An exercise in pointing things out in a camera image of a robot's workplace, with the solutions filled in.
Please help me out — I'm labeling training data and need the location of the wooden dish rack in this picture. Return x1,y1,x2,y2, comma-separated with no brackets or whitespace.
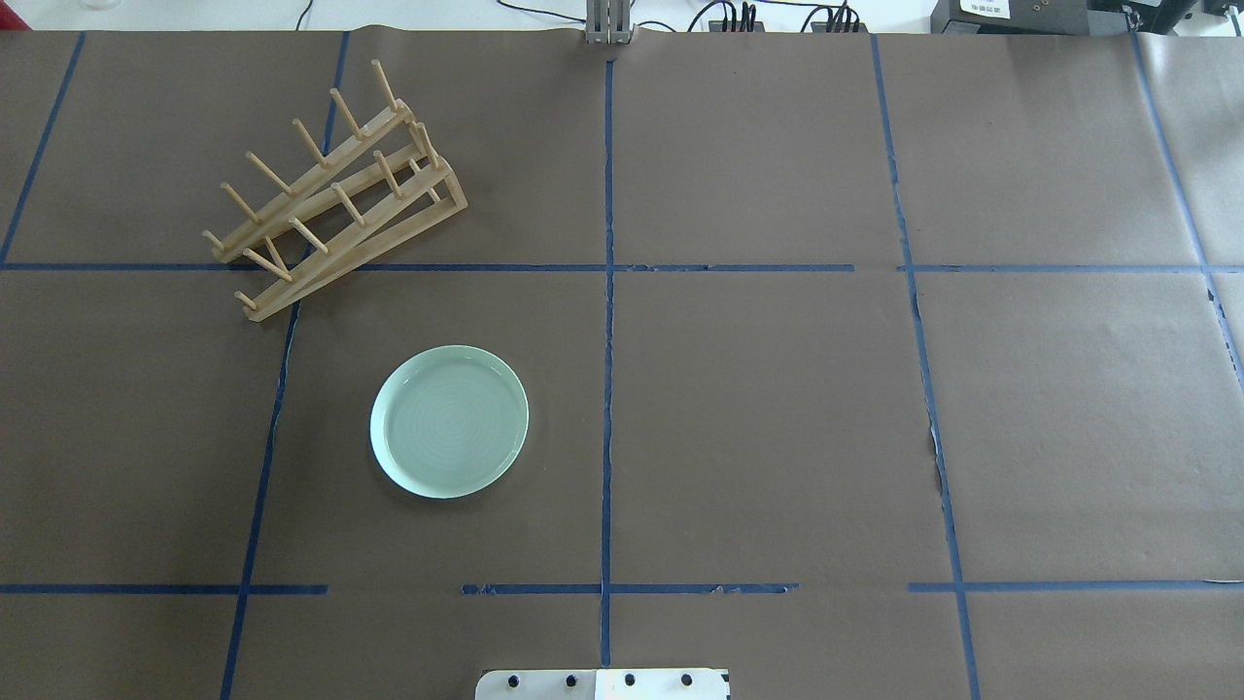
203,58,469,323

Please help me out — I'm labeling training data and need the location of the light green plate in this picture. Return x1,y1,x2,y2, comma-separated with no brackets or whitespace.
368,344,532,500

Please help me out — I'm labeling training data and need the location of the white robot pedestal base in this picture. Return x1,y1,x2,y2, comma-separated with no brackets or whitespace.
474,666,731,699

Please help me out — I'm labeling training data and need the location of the black power strip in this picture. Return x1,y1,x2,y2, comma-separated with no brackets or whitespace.
688,1,765,34

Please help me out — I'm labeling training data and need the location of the grey aluminium camera post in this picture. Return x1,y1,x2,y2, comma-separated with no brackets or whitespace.
585,0,634,46

